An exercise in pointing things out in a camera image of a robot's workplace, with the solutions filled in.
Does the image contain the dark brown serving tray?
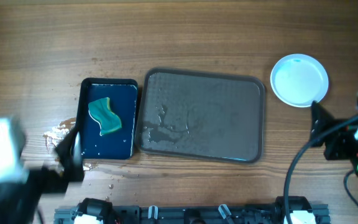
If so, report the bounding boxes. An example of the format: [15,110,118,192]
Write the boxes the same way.
[134,68,265,164]

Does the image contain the right black cable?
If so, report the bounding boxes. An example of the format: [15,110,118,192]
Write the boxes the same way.
[283,111,358,224]

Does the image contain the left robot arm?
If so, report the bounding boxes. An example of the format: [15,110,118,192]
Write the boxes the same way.
[0,126,84,223]

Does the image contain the green yellow sponge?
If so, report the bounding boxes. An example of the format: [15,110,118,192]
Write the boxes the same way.
[88,97,122,136]

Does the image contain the white plate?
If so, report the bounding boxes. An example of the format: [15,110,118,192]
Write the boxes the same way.
[270,54,329,108]

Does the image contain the black water tray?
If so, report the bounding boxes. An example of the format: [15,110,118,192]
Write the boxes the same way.
[76,78,138,160]

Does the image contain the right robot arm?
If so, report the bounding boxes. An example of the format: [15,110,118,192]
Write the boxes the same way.
[310,101,358,207]

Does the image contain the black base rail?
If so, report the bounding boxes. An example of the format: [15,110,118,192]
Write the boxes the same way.
[53,195,332,224]

